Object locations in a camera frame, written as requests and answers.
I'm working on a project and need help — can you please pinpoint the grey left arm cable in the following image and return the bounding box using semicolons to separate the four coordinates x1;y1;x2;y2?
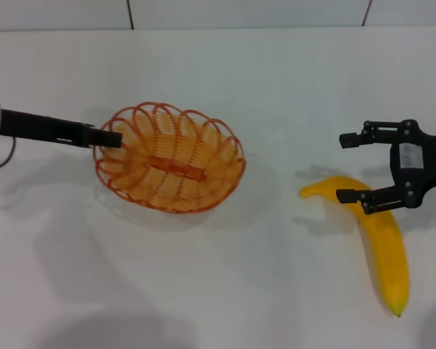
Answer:
0;136;17;175

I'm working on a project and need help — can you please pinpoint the yellow banana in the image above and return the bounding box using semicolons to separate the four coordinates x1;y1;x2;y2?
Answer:
299;175;411;318

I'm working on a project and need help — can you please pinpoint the orange woven oval basket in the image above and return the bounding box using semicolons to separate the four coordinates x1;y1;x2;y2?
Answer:
92;101;247;214

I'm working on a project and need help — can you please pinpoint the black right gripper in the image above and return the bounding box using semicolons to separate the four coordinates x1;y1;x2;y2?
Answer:
335;119;436;216

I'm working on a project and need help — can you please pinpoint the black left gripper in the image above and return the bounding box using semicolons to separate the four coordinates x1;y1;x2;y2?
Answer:
0;108;124;150

